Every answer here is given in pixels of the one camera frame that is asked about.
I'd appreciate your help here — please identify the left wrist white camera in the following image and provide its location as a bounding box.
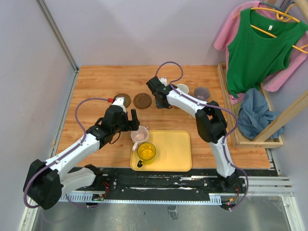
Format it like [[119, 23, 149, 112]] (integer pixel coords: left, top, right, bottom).
[[112, 97, 127, 113]]

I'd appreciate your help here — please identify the blue cloth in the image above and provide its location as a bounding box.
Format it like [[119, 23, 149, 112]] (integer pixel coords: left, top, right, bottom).
[[238, 88, 280, 140]]

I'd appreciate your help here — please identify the pink t-shirt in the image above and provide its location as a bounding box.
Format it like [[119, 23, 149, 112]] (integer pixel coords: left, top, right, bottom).
[[214, 0, 308, 92]]

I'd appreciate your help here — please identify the green tank top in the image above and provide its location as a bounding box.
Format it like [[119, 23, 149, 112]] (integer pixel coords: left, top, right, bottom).
[[227, 8, 308, 98]]

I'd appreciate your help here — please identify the grey hanger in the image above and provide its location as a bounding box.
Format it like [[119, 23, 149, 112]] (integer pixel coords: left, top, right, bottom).
[[261, 0, 295, 13]]

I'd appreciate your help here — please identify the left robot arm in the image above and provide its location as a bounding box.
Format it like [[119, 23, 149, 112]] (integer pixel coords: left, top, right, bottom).
[[23, 105, 140, 210]]

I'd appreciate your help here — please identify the white cream cup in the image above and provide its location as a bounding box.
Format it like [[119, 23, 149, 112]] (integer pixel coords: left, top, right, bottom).
[[176, 83, 189, 94]]

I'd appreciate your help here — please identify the wooden rack frame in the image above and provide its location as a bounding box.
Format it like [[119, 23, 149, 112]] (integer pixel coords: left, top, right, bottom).
[[225, 13, 308, 141]]

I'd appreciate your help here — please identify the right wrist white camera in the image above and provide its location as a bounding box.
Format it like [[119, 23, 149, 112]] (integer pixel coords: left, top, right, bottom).
[[159, 77, 168, 86]]

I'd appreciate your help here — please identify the yellow plastic tray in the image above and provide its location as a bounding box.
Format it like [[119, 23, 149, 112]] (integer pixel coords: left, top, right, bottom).
[[130, 130, 192, 172]]

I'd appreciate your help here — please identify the pink cup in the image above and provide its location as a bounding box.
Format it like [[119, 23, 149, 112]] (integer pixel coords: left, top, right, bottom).
[[130, 126, 149, 152]]

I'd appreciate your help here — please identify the yellow hanger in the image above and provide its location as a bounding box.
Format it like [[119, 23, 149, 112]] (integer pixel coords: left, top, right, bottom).
[[233, 2, 308, 54]]

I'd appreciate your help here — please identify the yellow black cup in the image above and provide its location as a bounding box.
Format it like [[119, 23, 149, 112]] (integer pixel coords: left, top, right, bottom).
[[137, 142, 156, 168]]

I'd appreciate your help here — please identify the dark brown coaster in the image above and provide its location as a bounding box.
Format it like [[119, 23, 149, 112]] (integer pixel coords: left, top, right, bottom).
[[113, 93, 131, 108], [133, 93, 152, 109]]

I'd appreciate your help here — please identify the purple black cup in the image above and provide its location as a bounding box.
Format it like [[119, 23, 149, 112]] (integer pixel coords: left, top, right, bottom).
[[194, 87, 210, 101]]

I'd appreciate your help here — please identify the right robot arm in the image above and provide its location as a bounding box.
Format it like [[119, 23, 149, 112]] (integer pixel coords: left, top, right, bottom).
[[146, 77, 239, 193]]

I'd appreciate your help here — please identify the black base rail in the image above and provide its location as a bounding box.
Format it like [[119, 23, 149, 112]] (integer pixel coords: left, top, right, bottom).
[[60, 165, 247, 203]]

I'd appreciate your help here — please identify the wrist white camera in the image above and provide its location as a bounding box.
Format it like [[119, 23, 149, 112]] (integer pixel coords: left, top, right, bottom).
[[112, 97, 127, 113], [159, 77, 168, 86]]

